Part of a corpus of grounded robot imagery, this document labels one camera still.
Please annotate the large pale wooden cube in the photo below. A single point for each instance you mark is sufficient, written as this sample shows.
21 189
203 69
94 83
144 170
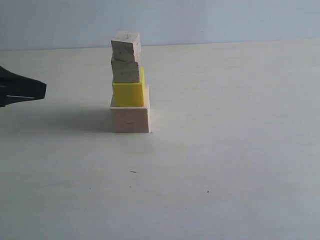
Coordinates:
131 119

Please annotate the small pale wooden cube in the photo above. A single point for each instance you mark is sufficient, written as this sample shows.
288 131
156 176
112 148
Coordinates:
126 46

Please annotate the medium plywood cube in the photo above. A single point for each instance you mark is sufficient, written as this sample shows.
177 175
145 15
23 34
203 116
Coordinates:
125 71

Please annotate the yellow cube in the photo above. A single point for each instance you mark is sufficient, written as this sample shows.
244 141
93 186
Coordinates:
130 94

